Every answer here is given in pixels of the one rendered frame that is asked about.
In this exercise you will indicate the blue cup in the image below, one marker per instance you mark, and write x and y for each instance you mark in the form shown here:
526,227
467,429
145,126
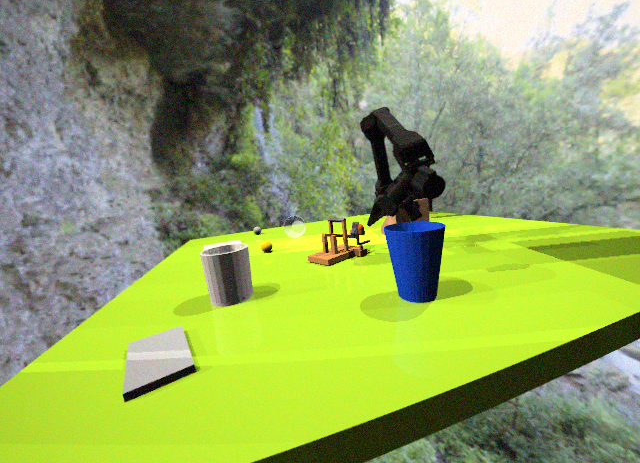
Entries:
415,250

